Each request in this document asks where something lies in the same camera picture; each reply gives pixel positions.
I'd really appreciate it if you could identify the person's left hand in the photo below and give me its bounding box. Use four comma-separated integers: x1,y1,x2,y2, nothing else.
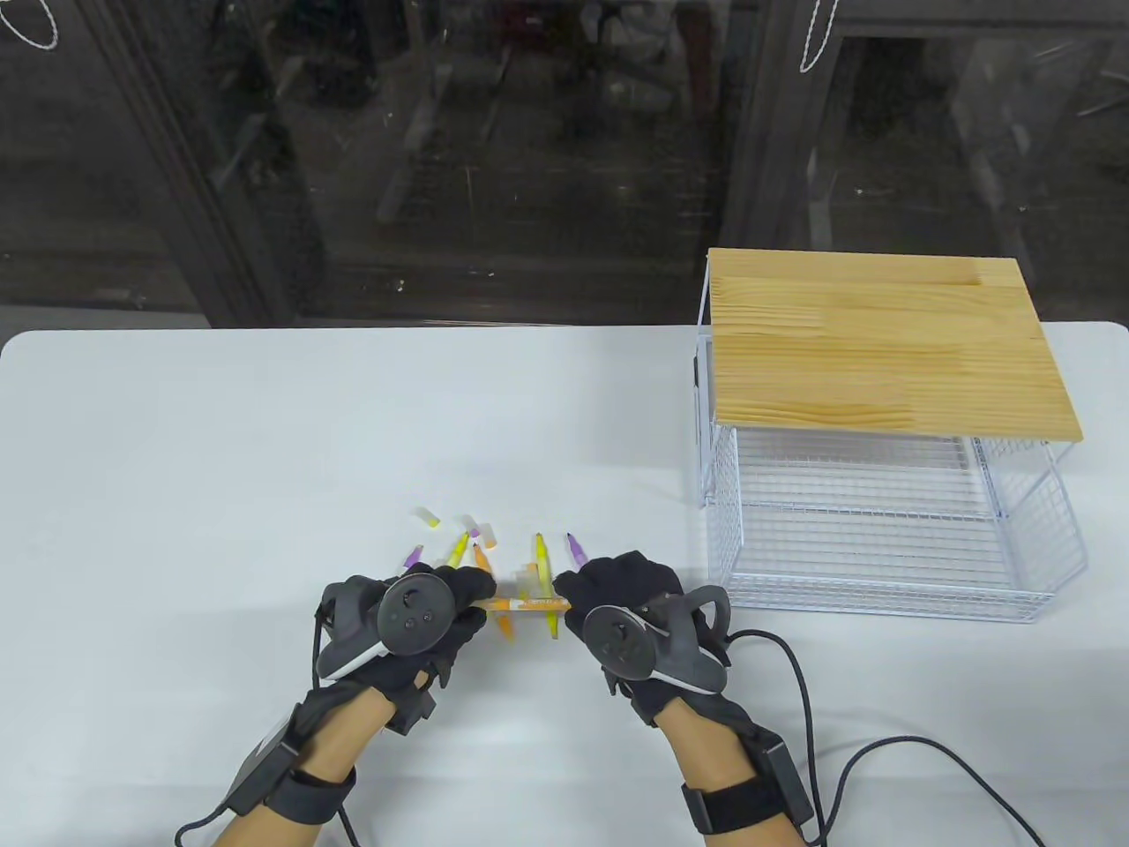
300,565,497,735

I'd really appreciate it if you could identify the person's right hand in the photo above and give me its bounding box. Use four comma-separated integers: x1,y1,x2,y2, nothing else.
553,551,761,729

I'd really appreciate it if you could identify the group of clear highlighter caps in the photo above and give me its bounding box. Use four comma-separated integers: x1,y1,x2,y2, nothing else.
415,507,552,601

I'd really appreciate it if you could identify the white wire basket drawer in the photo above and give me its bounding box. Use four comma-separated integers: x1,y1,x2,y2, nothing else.
706,430,1088,624

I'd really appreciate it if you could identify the person's right forearm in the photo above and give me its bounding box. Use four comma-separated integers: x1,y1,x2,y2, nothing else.
657,697,812,847

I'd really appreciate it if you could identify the person's left forearm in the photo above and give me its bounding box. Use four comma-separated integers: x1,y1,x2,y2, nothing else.
212,684,393,847

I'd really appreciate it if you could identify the black left hand controller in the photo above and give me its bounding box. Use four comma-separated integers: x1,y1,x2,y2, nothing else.
316,573,457,680

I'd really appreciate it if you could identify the black hand controller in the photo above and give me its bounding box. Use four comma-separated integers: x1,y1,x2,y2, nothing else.
581,587,733,693
316,573,457,680

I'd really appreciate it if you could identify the black right hand controller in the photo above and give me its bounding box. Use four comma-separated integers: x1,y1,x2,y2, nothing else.
581,587,733,693

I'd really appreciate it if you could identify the black right wrist sensor box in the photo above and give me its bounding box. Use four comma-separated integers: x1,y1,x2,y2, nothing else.
754,732,814,830

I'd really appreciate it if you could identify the black wrist sensor box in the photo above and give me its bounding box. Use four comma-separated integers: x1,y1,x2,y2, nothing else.
754,732,814,830
228,728,301,814

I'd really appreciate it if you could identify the black left wrist sensor box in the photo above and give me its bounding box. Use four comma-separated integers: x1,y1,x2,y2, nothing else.
228,728,301,814

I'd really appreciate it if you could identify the dark window mullion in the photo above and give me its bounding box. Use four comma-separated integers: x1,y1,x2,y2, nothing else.
84,0,283,329
719,0,848,252

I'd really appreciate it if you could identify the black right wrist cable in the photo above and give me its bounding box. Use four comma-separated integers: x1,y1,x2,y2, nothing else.
730,628,1049,847

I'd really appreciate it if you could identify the black right wrist strap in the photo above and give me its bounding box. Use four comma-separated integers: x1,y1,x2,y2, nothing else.
681,776,790,835

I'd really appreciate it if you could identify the black wrist strap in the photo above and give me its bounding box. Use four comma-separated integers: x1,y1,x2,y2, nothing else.
265,763,356,826
681,776,790,835

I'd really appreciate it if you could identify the black left wrist strap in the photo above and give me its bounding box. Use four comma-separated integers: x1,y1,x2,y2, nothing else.
265,763,356,826

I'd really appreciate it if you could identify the wooden-topped white wire rack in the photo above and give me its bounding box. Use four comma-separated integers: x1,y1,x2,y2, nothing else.
694,249,1084,511

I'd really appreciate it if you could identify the white blind cord loop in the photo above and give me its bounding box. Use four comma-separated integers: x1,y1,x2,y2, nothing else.
799,0,846,73
0,0,61,49

